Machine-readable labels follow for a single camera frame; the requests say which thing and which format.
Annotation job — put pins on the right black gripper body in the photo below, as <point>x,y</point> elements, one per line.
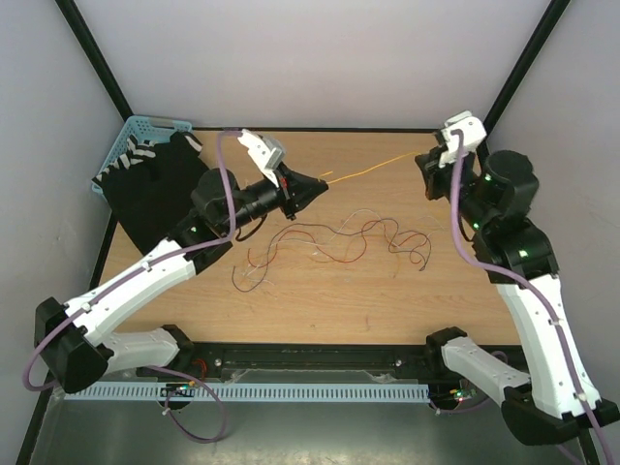
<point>442,176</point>

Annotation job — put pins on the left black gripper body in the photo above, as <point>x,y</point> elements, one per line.
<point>283,193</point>

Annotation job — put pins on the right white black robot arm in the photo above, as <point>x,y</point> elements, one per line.
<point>554,400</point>

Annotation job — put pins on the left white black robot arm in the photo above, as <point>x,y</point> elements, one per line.
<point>78,339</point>

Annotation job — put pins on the black white striped cloth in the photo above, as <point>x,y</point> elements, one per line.
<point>181,151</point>

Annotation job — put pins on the blue plastic basket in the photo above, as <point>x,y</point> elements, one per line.
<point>143,128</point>

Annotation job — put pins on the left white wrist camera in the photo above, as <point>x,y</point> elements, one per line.
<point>267,154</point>

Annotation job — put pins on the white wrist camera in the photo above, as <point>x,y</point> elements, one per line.
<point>267,154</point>
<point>463,132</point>

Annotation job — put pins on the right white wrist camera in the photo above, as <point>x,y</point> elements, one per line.
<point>463,132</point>

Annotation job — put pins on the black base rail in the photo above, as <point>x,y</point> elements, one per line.
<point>401,361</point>

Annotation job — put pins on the light blue slotted cable duct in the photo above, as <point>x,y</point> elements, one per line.
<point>255,392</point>

